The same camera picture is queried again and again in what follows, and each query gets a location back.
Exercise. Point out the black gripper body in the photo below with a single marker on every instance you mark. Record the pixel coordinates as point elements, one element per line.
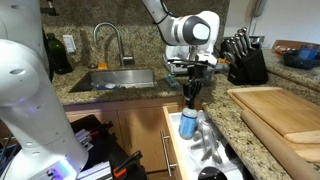
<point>196,72</point>

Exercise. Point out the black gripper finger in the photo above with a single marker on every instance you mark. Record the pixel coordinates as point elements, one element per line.
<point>196,91</point>
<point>187,95</point>

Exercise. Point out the white and blue pump bottle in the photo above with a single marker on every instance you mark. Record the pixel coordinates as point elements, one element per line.
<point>187,125</point>

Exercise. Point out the open wooden drawer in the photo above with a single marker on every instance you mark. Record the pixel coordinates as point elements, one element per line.
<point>171,140</point>

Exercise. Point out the white drawer liner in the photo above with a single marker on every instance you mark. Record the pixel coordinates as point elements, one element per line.
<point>186,151</point>

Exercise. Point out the green glass bottle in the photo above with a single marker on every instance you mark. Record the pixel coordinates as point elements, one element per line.
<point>58,53</point>

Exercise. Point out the black knife block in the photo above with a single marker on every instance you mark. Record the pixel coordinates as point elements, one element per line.
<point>250,70</point>

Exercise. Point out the wooden base cabinet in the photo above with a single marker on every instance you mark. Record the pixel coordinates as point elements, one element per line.
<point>140,130</point>

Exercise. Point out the stainless steel sink basin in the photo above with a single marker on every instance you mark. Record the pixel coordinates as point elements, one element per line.
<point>126,76</point>

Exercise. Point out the steel kitchen faucet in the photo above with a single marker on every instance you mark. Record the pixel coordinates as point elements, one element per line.
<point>120,50</point>

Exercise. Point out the large wooden cutting board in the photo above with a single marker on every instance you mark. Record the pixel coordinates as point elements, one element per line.
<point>276,110</point>

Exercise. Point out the black round lid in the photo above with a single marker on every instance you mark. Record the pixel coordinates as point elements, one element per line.
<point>211,175</point>

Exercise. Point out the orange sponge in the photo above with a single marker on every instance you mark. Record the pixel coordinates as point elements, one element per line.
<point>102,66</point>

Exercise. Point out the orange black clamp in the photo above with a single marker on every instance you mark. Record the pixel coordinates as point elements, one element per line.
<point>126,164</point>
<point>100,128</point>

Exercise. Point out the wooden rolling pin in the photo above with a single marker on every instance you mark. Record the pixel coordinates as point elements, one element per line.
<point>273,143</point>

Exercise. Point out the black robot cart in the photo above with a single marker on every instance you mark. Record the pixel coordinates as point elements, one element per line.
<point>103,150</point>

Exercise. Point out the blue box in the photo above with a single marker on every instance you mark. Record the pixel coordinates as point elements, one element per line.
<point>307,52</point>

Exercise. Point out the small wooden cutting board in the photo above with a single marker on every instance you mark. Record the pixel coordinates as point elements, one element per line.
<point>310,153</point>

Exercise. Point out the white wall outlet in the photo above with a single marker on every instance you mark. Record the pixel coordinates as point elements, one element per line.
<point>69,44</point>

